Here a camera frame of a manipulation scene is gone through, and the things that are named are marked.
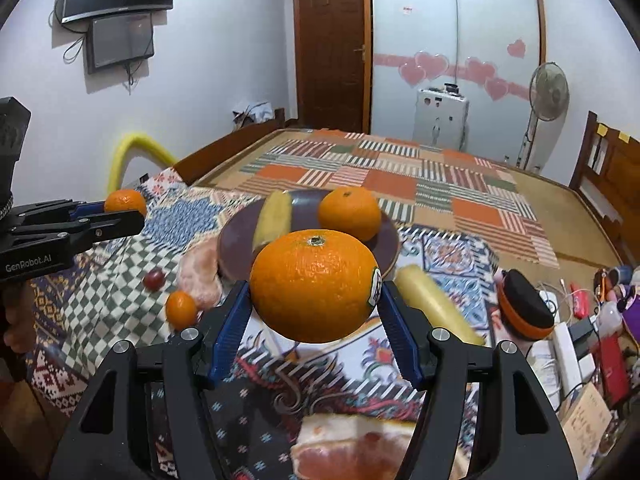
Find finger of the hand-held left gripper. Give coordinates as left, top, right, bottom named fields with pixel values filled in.
left=12, top=199, right=108, bottom=226
left=9, top=209, right=147, bottom=261

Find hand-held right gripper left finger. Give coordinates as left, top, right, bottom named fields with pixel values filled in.
left=47, top=281, right=251, bottom=480

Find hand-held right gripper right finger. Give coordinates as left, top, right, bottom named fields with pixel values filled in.
left=377, top=282, right=581, bottom=480

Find medium orange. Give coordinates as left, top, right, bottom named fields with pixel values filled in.
left=104, top=189, right=148, bottom=217
left=318, top=186, right=383, bottom=242

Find small tangerine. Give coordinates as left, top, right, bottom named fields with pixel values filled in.
left=165, top=291, right=199, bottom=332

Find peeled pomelo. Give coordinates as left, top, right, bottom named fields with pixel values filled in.
left=177, top=237, right=224, bottom=310

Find large orange with sticker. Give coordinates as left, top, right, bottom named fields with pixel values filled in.
left=249, top=229, right=383, bottom=345

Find dark purple plate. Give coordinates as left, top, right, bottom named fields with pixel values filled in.
left=217, top=189, right=401, bottom=283

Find person's left hand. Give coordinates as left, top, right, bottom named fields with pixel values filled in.
left=0, top=302, right=31, bottom=351

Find yellow banana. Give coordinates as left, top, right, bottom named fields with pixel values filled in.
left=251, top=191, right=292, bottom=253
left=395, top=265, right=487, bottom=347

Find patterned patchwork cloth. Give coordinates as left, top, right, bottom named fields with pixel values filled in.
left=25, top=167, right=506, bottom=480

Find yellow foam tube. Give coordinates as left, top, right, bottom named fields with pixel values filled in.
left=106, top=132, right=178, bottom=196

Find cut grapefruit half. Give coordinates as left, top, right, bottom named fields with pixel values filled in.
left=291, top=412, right=418, bottom=480

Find black and orange case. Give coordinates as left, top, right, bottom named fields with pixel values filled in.
left=495, top=269, right=556, bottom=338

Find wooden bed footboard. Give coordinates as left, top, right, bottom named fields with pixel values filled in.
left=172, top=107, right=301, bottom=186

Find orange striped patchwork blanket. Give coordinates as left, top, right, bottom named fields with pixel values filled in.
left=192, top=130, right=561, bottom=268

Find white power strip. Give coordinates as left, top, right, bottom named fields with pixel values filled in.
left=550, top=320, right=583, bottom=406

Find pile of clothes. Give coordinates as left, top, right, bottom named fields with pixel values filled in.
left=232, top=102, right=276, bottom=126

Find cardboard note card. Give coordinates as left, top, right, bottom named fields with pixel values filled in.
left=562, top=382, right=613, bottom=461

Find red flat box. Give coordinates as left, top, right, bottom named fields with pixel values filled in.
left=595, top=335, right=631, bottom=406

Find white metal box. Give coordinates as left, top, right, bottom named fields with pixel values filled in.
left=413, top=87, right=470, bottom=151

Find wooden bed headboard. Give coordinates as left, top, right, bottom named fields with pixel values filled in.
left=570, top=110, right=640, bottom=271

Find pink heart decals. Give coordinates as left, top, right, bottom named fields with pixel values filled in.
left=375, top=0, right=531, bottom=101

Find brown wooden door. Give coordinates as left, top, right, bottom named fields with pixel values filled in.
left=292, top=0, right=372, bottom=133

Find standing electric fan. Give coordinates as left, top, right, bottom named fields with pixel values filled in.
left=517, top=62, right=571, bottom=171

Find frosted sliding-door wardrobe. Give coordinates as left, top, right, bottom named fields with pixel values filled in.
left=370, top=0, right=546, bottom=171

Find black television cables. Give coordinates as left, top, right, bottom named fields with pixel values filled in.
left=50, top=10, right=138, bottom=93

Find small wall-mounted monitor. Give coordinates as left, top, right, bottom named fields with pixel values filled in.
left=87, top=12, right=156, bottom=75

